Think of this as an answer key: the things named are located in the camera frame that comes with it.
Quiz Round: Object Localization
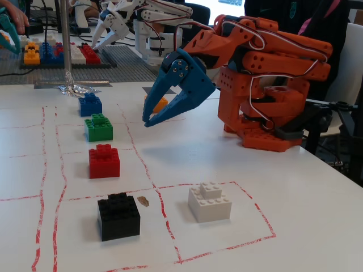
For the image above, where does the person in dark shirt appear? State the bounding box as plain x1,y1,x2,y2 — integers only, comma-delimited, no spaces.
244,0,352,100

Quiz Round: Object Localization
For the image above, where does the thin black cable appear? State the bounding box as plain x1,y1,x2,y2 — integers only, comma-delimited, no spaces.
0,68,23,78

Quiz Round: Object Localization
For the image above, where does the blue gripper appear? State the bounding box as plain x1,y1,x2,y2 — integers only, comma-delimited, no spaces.
142,47,217,128

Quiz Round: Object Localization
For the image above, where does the person bare hand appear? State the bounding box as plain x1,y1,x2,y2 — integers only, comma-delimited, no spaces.
5,4,31,35

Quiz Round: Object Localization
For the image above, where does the bright monitor screen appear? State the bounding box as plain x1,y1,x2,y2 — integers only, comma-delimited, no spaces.
208,0,246,27

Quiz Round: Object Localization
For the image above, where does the long white brick stack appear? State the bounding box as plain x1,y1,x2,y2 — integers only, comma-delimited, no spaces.
69,44,87,65

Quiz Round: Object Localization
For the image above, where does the white lego block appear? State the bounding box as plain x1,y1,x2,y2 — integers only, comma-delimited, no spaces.
187,181,233,223

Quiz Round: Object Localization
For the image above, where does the grey tape marker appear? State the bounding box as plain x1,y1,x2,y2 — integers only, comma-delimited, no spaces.
141,86,177,96

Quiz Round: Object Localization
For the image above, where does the orange lego block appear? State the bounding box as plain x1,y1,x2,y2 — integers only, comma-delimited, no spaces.
143,95,169,114

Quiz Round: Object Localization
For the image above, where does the black lego block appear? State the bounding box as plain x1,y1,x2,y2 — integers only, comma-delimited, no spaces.
97,192,141,243

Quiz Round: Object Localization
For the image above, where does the long red brick stack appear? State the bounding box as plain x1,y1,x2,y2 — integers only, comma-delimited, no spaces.
79,42,102,65

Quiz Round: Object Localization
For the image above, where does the red lego block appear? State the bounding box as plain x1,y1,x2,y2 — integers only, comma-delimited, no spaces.
88,143,121,180

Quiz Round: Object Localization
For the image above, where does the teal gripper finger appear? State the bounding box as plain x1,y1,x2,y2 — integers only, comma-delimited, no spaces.
0,41,18,55
0,13,23,55

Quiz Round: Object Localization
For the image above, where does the long blue brick stack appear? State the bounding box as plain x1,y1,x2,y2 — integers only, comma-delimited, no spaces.
39,41,65,65

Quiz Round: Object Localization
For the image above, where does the aluminium foil sheet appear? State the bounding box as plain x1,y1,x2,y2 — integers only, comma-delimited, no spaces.
53,70,102,99

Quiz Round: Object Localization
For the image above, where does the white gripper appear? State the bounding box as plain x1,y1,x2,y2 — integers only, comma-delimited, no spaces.
91,0,140,51

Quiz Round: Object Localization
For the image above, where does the black table clamp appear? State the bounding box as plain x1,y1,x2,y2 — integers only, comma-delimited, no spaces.
273,100,363,171

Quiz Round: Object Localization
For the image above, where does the grey lego baseplate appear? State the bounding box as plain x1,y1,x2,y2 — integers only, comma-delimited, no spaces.
0,45,160,86

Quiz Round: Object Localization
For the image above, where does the white plastic handle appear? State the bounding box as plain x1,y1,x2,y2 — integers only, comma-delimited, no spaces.
69,0,90,29

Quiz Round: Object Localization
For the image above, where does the long orange brick stack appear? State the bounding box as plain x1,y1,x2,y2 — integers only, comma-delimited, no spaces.
23,41,41,66

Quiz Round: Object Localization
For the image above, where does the blue lego block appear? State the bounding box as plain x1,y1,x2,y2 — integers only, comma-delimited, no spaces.
78,92,103,117

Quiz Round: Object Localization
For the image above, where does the foil-based metal rod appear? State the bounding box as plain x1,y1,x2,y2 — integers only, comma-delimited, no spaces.
33,80,111,90

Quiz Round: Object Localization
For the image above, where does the metal pole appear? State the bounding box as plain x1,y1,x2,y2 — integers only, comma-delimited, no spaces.
60,0,73,75

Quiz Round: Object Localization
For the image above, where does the green lego block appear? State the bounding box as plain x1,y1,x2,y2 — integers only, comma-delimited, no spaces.
84,113,114,143

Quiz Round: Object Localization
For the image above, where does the black office chair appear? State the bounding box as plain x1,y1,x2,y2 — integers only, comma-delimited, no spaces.
184,2,212,29

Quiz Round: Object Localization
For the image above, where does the white chair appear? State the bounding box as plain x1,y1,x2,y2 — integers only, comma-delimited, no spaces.
323,22,363,143

